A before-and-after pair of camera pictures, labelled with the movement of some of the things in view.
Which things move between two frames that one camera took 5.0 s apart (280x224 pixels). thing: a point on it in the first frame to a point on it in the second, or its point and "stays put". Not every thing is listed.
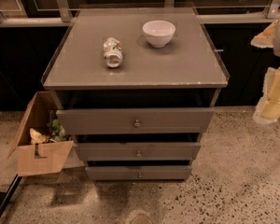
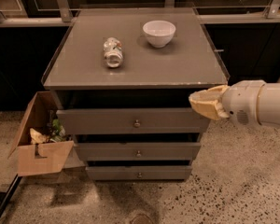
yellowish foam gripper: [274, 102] to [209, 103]
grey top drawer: [137, 120] stays put
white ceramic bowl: [159, 33] stays put
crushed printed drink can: [113, 56] stays put
